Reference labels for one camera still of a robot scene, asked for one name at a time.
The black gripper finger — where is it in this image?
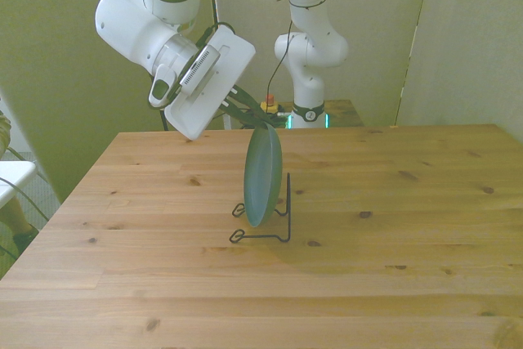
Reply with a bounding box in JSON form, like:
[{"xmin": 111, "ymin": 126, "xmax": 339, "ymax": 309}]
[
  {"xmin": 231, "ymin": 86, "xmax": 274, "ymax": 123},
  {"xmin": 220, "ymin": 99, "xmax": 270, "ymax": 128}
]

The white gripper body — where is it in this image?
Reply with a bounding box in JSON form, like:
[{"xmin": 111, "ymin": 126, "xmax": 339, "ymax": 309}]
[{"xmin": 163, "ymin": 25, "xmax": 257, "ymax": 142}]

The teal round plate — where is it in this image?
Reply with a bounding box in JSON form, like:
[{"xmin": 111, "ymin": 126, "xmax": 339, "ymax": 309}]
[{"xmin": 243, "ymin": 123, "xmax": 284, "ymax": 229}]

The yellow emergency stop button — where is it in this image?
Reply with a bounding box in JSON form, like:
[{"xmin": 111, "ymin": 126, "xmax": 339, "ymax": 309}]
[{"xmin": 261, "ymin": 94, "xmax": 280, "ymax": 116}]

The white side table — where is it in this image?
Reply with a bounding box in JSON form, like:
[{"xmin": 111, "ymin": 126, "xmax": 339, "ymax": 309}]
[{"xmin": 0, "ymin": 159, "xmax": 38, "ymax": 208}]

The person leg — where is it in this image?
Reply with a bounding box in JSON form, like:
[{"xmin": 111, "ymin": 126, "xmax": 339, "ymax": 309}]
[{"xmin": 0, "ymin": 195, "xmax": 34, "ymax": 244}]

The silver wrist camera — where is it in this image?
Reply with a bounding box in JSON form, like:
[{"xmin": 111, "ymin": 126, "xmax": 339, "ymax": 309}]
[{"xmin": 179, "ymin": 44, "xmax": 223, "ymax": 97}]

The dark coiled cable bundle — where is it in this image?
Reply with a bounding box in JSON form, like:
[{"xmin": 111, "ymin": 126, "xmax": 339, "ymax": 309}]
[{"xmin": 238, "ymin": 106, "xmax": 289, "ymax": 130}]

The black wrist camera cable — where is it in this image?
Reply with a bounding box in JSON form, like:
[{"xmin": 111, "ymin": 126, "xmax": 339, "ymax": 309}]
[{"xmin": 194, "ymin": 0, "xmax": 330, "ymax": 101}]

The black wire plate stand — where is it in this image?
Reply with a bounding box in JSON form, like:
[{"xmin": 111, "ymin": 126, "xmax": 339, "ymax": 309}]
[{"xmin": 228, "ymin": 172, "xmax": 292, "ymax": 244}]

